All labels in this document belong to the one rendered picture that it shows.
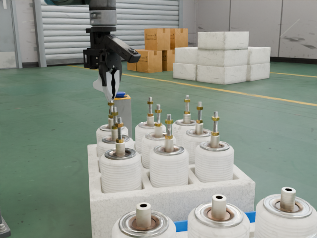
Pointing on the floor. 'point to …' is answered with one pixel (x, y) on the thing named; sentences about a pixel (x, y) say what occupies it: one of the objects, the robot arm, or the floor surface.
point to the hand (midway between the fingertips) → (112, 97)
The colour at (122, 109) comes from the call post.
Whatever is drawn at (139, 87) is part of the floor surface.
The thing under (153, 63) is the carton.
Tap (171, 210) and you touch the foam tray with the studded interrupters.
